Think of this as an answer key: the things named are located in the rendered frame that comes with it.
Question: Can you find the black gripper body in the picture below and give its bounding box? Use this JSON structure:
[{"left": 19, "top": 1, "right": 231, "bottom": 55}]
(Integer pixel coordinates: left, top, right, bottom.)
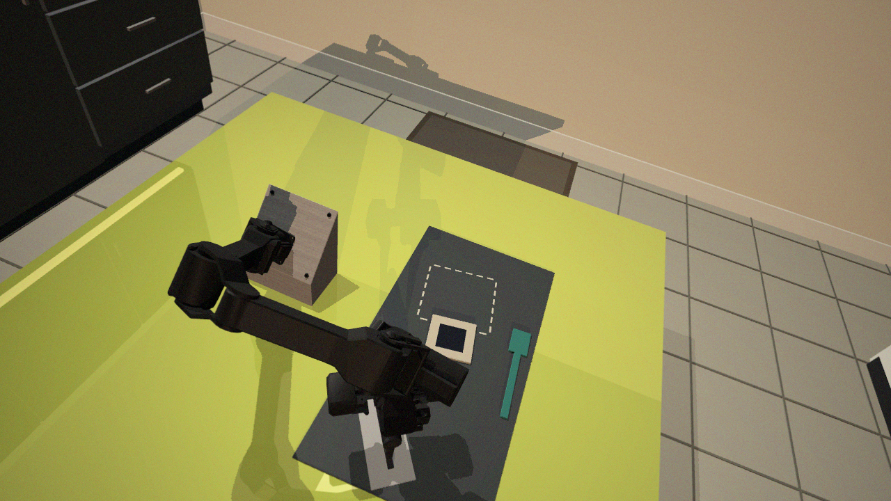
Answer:
[{"left": 326, "top": 372, "right": 438, "bottom": 416}]

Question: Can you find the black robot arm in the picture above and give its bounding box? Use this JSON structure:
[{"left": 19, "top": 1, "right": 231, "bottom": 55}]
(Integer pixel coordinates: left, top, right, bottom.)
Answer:
[{"left": 168, "top": 217, "right": 469, "bottom": 437}]

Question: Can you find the cream square tile with dark centre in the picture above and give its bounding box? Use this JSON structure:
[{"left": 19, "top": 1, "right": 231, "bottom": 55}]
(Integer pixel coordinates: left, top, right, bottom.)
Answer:
[{"left": 426, "top": 314, "right": 477, "bottom": 365}]

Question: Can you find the teal small trowel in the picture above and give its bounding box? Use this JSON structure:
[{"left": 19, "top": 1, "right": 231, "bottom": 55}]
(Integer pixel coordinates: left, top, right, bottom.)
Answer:
[{"left": 500, "top": 328, "right": 531, "bottom": 420}]

